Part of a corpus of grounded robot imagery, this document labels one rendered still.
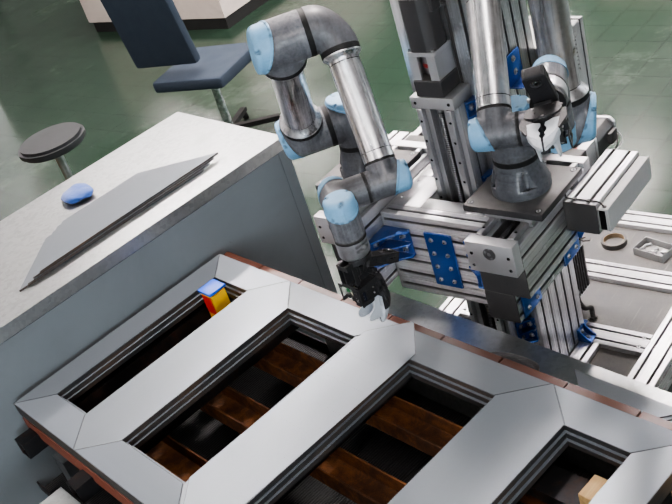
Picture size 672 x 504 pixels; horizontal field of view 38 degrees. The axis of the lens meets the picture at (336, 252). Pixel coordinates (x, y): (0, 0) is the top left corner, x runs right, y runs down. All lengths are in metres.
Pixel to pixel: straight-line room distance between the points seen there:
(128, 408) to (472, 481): 0.95
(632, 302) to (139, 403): 1.70
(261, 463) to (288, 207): 1.17
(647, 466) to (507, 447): 0.28
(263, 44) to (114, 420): 0.99
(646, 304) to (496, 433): 1.40
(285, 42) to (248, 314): 0.78
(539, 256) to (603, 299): 0.97
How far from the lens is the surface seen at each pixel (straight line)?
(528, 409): 2.13
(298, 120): 2.55
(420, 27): 2.47
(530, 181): 2.43
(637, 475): 1.97
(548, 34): 2.27
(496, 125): 2.09
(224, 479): 2.21
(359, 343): 2.42
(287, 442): 2.23
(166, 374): 2.58
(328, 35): 2.29
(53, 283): 2.80
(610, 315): 3.36
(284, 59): 2.30
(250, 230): 3.08
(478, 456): 2.05
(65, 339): 2.82
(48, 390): 2.75
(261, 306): 2.67
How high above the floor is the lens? 2.31
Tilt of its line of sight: 31 degrees down
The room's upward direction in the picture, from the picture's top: 19 degrees counter-clockwise
